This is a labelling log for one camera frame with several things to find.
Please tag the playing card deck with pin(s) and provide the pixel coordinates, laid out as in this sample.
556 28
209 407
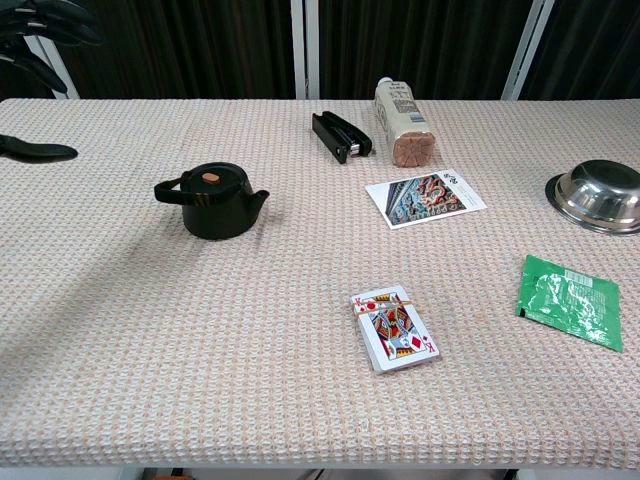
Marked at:
397 335

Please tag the white slanted frame post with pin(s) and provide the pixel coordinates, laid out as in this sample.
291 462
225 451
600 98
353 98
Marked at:
72 95
525 55

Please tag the tan rubber band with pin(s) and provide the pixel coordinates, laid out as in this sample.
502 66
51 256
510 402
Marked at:
385 304

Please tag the green foil packet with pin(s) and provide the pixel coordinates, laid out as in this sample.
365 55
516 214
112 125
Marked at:
570 305

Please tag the black stapler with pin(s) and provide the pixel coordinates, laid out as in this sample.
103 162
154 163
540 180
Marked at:
340 140

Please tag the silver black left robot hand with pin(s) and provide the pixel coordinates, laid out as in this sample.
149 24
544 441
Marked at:
40 151

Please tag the stainless steel bowl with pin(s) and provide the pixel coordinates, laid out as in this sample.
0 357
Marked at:
600 195

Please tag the black teapot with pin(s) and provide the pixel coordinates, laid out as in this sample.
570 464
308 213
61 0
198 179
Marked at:
215 215

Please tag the beige drink bottle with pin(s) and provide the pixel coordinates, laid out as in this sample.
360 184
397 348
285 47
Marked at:
400 115

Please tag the black curtain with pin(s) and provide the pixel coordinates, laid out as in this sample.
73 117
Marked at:
200 50

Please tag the beige waffle tablecloth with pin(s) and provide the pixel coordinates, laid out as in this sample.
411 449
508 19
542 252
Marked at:
200 350

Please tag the dragon picture postcard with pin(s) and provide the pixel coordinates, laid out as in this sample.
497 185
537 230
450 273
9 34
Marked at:
425 200

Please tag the white upright frame post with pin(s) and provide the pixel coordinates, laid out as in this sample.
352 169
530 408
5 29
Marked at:
298 50
313 50

